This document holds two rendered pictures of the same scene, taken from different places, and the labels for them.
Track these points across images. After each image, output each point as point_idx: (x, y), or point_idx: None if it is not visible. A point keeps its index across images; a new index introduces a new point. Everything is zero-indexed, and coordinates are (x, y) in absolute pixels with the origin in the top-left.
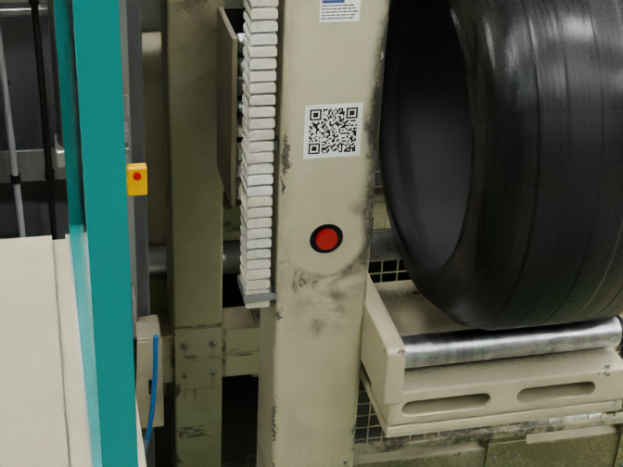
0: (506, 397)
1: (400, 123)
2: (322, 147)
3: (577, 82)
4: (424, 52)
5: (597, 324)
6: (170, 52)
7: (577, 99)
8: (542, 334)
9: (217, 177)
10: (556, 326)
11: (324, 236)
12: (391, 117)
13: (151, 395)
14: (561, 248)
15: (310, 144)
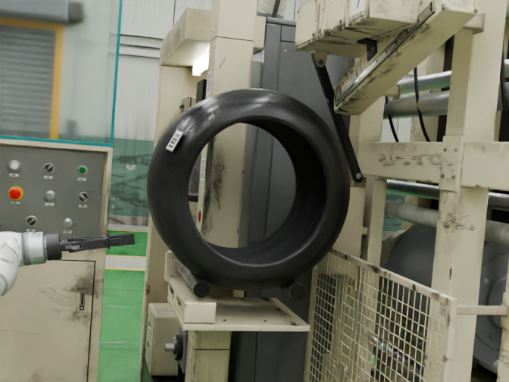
0: (175, 297)
1: (307, 224)
2: (201, 175)
3: (167, 128)
4: (325, 193)
5: (196, 279)
6: None
7: (163, 133)
8: (189, 274)
9: (345, 275)
10: (194, 274)
11: (198, 214)
12: (291, 212)
13: None
14: (147, 192)
15: (201, 173)
